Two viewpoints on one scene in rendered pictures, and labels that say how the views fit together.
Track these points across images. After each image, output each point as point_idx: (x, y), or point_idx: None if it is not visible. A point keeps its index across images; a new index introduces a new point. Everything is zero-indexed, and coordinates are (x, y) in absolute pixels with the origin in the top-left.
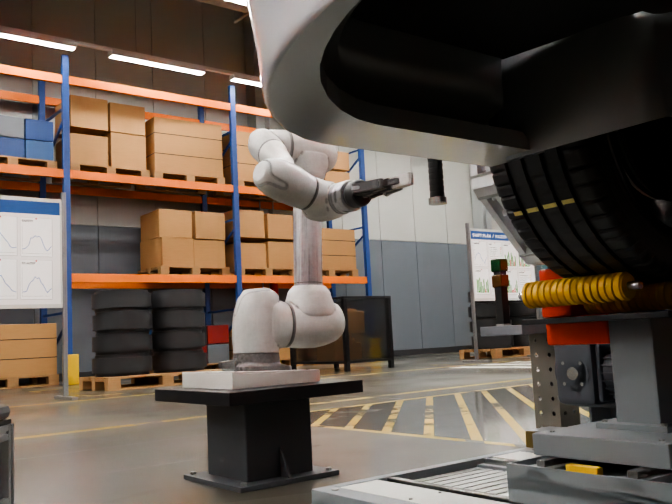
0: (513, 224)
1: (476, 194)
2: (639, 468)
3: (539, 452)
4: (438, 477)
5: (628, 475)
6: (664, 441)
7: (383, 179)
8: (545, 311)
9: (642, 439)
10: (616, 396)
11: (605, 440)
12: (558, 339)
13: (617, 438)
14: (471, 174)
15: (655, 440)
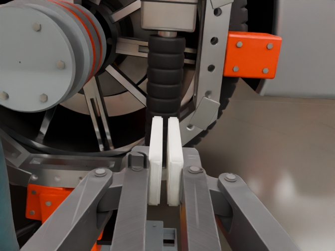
0: (200, 141)
1: (210, 123)
2: (165, 242)
3: None
4: None
5: (174, 245)
6: (155, 224)
7: (207, 183)
8: (102, 231)
9: (154, 233)
10: (110, 245)
11: (162, 248)
12: (99, 247)
13: (158, 243)
14: (219, 101)
15: (154, 228)
